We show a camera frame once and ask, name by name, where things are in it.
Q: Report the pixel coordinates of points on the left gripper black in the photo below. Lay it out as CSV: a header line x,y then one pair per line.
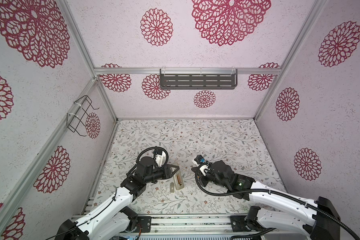
x,y
167,173

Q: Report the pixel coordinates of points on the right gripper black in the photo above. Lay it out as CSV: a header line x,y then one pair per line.
x,y
212,166

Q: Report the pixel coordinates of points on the white battery cover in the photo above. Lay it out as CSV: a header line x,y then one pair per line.
x,y
172,187

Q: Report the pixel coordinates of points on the white remote control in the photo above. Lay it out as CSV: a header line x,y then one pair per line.
x,y
178,181

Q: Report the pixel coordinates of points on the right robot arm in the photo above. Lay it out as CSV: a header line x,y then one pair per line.
x,y
315,219

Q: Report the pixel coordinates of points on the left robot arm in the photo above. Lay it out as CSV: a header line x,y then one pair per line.
x,y
114,215

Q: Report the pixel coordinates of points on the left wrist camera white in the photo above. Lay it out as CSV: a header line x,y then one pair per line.
x,y
160,157

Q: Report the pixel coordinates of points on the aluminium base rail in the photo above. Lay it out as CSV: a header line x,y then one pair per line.
x,y
244,224

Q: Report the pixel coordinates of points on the dark grey wall shelf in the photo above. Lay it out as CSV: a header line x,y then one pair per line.
x,y
198,81

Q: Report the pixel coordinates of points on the black wire wall basket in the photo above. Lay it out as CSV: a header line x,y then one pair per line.
x,y
85,121

